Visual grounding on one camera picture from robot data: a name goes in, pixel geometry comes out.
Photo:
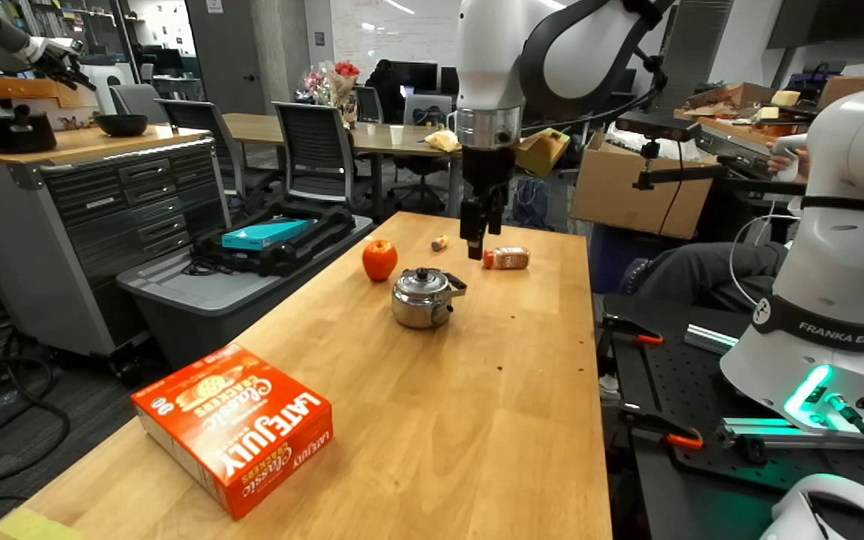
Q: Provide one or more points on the white curved plastic band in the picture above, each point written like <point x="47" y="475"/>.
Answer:
<point x="823" y="482"/>

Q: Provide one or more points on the teal case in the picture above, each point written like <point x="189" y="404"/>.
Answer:
<point x="266" y="234"/>

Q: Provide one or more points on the grey metal drawer cabinet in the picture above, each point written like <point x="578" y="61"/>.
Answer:
<point x="82" y="229"/>

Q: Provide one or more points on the orange capped spice bottle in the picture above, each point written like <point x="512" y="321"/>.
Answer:
<point x="507" y="259"/>

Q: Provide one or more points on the black stereo camera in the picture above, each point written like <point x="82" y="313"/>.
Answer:
<point x="672" y="128"/>

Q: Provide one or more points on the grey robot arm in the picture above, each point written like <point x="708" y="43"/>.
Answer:
<point x="12" y="33"/>

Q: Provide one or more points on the round steel pot lid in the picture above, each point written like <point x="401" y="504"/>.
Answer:
<point x="424" y="279"/>

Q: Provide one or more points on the orange cracker box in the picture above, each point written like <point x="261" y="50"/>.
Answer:
<point x="238" y="424"/>

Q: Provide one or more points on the grey plastic tote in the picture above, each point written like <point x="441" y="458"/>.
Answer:
<point x="223" y="302"/>

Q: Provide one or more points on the light grey office chair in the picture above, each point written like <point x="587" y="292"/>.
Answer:
<point x="136" y="104"/>

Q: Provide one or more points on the yellow green tape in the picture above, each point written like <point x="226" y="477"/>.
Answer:
<point x="37" y="525"/>

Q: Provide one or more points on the red orange apple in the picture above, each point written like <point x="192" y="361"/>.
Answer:
<point x="378" y="263"/>

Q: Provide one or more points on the silver aluminium extrusion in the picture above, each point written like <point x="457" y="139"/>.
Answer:
<point x="712" y="338"/>
<point x="764" y="426"/>

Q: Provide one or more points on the black camera boom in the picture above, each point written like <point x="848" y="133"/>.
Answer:
<point x="672" y="176"/>

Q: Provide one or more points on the wooden background table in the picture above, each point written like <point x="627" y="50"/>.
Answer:
<point x="254" y="128"/>

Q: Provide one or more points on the brown cardboard box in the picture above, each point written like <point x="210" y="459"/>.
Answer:
<point x="632" y="199"/>

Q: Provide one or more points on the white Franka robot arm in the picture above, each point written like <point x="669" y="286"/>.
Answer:
<point x="833" y="251"/>

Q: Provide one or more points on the small steel kettle pot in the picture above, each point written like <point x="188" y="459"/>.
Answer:
<point x="421" y="311"/>

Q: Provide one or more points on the red flower bouquet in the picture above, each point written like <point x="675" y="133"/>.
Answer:
<point x="337" y="78"/>

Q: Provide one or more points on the black bowl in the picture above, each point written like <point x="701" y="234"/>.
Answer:
<point x="121" y="123"/>

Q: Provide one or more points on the seated person with white sleeve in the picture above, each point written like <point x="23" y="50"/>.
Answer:
<point x="712" y="272"/>

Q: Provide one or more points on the grey door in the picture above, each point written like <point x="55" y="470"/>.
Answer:
<point x="223" y="50"/>

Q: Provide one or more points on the black mesh office chair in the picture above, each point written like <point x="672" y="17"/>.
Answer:
<point x="196" y="123"/>
<point x="314" y="151"/>

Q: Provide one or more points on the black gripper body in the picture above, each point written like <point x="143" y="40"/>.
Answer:
<point x="486" y="176"/>

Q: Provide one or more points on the black optical breadboard table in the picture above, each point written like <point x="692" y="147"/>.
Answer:
<point x="712" y="500"/>

